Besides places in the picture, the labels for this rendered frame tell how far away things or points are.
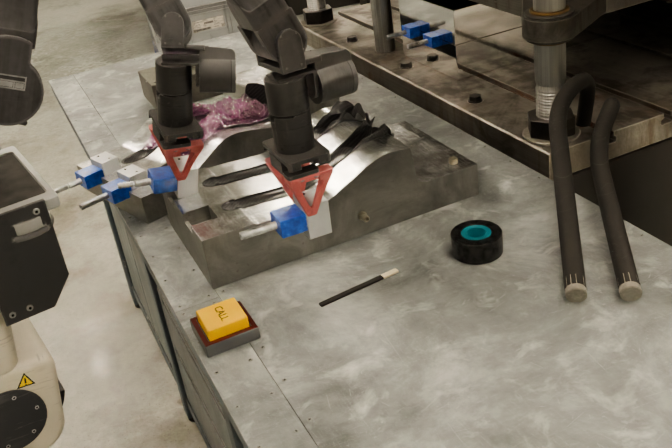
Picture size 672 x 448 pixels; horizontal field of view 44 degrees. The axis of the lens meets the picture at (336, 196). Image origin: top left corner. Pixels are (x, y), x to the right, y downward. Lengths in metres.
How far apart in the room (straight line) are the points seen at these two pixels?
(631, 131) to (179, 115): 0.92
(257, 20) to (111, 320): 1.90
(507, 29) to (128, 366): 1.46
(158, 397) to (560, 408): 1.60
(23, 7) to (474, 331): 0.70
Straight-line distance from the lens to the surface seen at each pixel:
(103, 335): 2.80
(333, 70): 1.16
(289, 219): 1.20
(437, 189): 1.45
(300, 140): 1.15
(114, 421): 2.45
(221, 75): 1.34
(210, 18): 4.78
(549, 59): 1.67
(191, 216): 1.41
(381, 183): 1.39
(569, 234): 1.28
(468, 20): 2.05
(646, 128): 1.83
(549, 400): 1.07
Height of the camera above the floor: 1.51
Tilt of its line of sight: 27 degrees down
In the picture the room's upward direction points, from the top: 9 degrees counter-clockwise
